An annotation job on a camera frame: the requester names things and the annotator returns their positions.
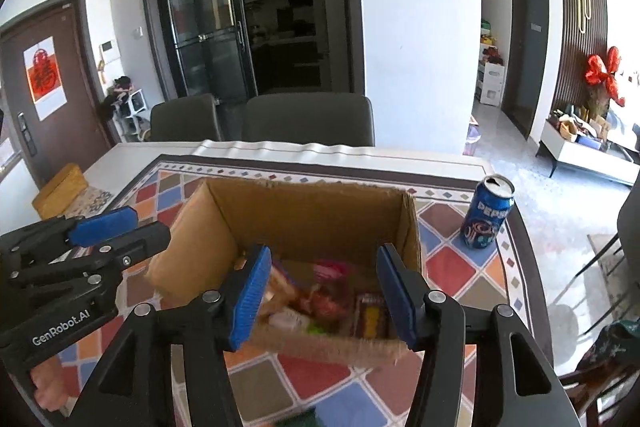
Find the brown cardboard box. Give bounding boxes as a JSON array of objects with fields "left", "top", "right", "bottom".
[{"left": 147, "top": 177, "right": 424, "bottom": 366}]

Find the white storage shelf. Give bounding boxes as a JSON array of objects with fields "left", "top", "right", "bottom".
[{"left": 474, "top": 41, "right": 507, "bottom": 108}]

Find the grey interior door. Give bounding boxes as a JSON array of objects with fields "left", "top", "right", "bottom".
[{"left": 501, "top": 0, "right": 552, "bottom": 138}]

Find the purple bag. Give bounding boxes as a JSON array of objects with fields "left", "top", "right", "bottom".
[{"left": 464, "top": 116, "right": 483, "bottom": 156}]

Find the white low cabinet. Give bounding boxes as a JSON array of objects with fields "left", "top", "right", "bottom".
[{"left": 536, "top": 118, "right": 640, "bottom": 188}]

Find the dark green patterned cloth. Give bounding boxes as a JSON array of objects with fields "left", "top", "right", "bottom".
[{"left": 579, "top": 321, "right": 640, "bottom": 379}]

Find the grey dining chair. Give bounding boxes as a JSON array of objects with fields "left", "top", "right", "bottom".
[
  {"left": 241, "top": 93, "right": 376, "bottom": 148},
  {"left": 149, "top": 93, "right": 222, "bottom": 143},
  {"left": 616, "top": 191, "right": 640, "bottom": 269}
]

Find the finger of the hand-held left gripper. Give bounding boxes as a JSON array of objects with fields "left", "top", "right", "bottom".
[
  {"left": 0, "top": 206, "right": 140, "bottom": 269},
  {"left": 7, "top": 221, "right": 172, "bottom": 304}
]

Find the red pink snack packet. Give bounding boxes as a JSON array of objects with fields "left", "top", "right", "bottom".
[{"left": 299, "top": 284, "right": 352, "bottom": 326}]

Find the white intercom panel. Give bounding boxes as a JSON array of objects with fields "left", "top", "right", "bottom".
[{"left": 96, "top": 38, "right": 122, "bottom": 84}]

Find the black glass sliding door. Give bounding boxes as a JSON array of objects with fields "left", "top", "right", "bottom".
[{"left": 139, "top": 0, "right": 257, "bottom": 104}]

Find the white shoe rack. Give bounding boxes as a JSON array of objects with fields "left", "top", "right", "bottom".
[{"left": 106, "top": 76, "right": 152, "bottom": 144}]

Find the blue soda can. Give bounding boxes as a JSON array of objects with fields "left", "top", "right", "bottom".
[{"left": 460, "top": 173, "right": 516, "bottom": 251}]

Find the white poster red symbol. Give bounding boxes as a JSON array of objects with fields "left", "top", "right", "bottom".
[{"left": 21, "top": 35, "right": 69, "bottom": 124}]

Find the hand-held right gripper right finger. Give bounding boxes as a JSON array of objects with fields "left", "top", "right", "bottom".
[{"left": 375, "top": 243, "right": 584, "bottom": 427}]

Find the mustard yellow cushion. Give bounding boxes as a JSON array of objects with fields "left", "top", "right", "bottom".
[{"left": 31, "top": 162, "right": 89, "bottom": 219}]

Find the gold loop wall light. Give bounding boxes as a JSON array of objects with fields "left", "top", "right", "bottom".
[{"left": 576, "top": 0, "right": 594, "bottom": 36}]

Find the beige snack packet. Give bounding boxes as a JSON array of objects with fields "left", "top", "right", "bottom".
[{"left": 264, "top": 263, "right": 304, "bottom": 315}]

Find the floral seat cushion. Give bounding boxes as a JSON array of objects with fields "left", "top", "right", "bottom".
[{"left": 65, "top": 188, "right": 114, "bottom": 219}]

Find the black door lock handle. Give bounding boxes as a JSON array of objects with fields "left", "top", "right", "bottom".
[{"left": 14, "top": 111, "right": 39, "bottom": 158}]

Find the red bow decoration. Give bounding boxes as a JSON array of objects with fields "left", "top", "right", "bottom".
[{"left": 585, "top": 46, "right": 627, "bottom": 106}]

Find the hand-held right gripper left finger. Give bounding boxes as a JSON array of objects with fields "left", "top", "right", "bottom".
[{"left": 86, "top": 243, "right": 273, "bottom": 427}]

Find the brown orange snack packet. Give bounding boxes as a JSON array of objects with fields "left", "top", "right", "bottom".
[{"left": 354, "top": 291, "right": 394, "bottom": 341}]

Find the colourful checkered tablecloth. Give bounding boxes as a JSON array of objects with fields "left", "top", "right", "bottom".
[{"left": 54, "top": 154, "right": 554, "bottom": 427}]

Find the brown entrance door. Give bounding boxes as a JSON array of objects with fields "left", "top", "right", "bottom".
[{"left": 0, "top": 0, "right": 112, "bottom": 188}]

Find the dark wooden chair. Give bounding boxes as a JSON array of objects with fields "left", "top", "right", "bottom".
[{"left": 556, "top": 351, "right": 640, "bottom": 419}]

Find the person's left hand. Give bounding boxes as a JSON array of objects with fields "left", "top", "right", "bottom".
[{"left": 29, "top": 363, "right": 69, "bottom": 414}]

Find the dark green snack packet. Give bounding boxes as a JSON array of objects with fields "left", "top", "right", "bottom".
[{"left": 272, "top": 408, "right": 322, "bottom": 427}]

